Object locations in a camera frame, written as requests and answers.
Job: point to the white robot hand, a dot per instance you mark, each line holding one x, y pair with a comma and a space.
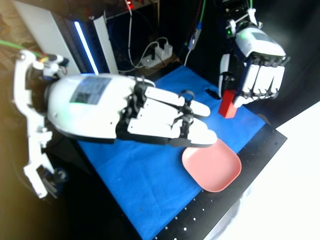
262, 75
87, 110

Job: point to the red cube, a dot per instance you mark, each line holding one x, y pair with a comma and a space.
227, 105

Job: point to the pink square plate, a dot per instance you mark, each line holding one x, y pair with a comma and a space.
212, 167

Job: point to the blue plug connector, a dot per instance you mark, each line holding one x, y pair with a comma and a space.
196, 35

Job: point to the blue cloth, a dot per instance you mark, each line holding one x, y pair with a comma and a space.
140, 170

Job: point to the white tower case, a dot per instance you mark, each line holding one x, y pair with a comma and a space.
50, 32

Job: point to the white power strip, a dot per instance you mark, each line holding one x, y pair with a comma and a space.
162, 51

